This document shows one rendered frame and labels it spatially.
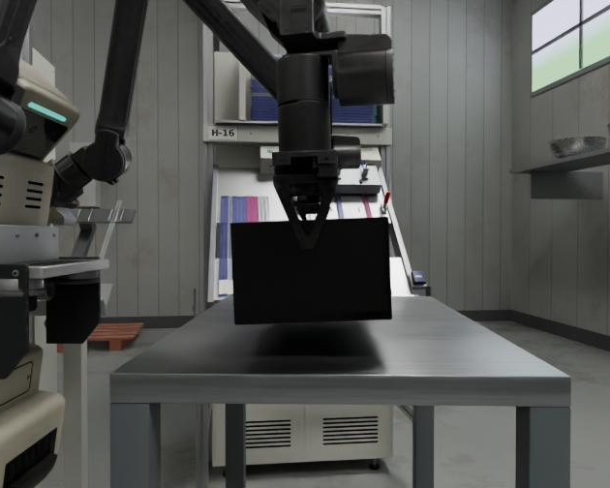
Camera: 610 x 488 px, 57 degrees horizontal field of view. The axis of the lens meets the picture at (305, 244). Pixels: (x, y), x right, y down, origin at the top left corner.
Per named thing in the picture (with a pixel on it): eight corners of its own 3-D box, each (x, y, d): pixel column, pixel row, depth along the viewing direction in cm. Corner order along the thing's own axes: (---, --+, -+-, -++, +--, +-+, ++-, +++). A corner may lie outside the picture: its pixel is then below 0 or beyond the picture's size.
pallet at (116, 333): (147, 333, 530) (147, 322, 529) (133, 350, 450) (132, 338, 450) (16, 336, 514) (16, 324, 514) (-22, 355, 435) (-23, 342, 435)
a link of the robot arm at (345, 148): (301, 110, 120) (306, 110, 112) (353, 110, 121) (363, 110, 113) (301, 167, 123) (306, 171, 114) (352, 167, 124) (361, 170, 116)
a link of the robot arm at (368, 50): (296, 32, 68) (280, -14, 60) (392, 22, 66) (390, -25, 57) (295, 126, 66) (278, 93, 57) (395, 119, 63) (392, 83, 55)
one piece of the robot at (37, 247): (-76, 380, 78) (-77, 224, 77) (28, 342, 105) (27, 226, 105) (39, 381, 77) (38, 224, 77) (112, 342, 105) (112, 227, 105)
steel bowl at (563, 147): (619, 158, 395) (619, 137, 395) (567, 157, 390) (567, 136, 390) (584, 165, 434) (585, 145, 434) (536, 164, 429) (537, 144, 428)
